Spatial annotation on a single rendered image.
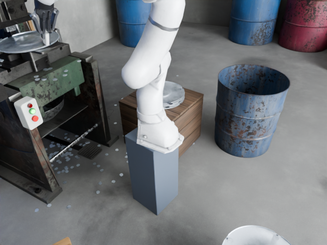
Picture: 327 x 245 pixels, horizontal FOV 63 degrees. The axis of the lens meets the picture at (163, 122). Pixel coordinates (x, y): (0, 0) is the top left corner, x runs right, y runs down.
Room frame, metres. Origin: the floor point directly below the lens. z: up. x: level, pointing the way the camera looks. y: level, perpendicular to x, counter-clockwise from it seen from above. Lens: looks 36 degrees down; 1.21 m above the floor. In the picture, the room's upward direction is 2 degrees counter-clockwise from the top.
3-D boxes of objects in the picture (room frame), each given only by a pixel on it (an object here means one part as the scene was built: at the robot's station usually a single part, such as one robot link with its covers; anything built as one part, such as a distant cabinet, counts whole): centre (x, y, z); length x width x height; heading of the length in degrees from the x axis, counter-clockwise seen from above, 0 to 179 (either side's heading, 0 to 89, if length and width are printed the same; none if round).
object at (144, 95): (1.00, 0.04, 0.71); 0.18 x 0.11 x 0.25; 149
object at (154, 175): (0.97, 0.06, 0.23); 0.18 x 0.18 x 0.45; 49
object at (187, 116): (1.47, 0.01, 0.18); 0.40 x 0.38 x 0.35; 53
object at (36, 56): (1.28, 0.61, 0.72); 0.25 x 0.14 x 0.14; 60
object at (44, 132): (1.38, 0.77, 0.31); 0.43 x 0.42 x 0.01; 150
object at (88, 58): (1.67, 0.75, 0.45); 0.92 x 0.12 x 0.90; 60
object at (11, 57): (1.37, 0.77, 0.72); 0.20 x 0.16 x 0.03; 150
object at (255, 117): (1.44, -0.55, 0.24); 0.42 x 0.42 x 0.48
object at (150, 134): (0.94, 0.02, 0.52); 0.22 x 0.19 x 0.14; 49
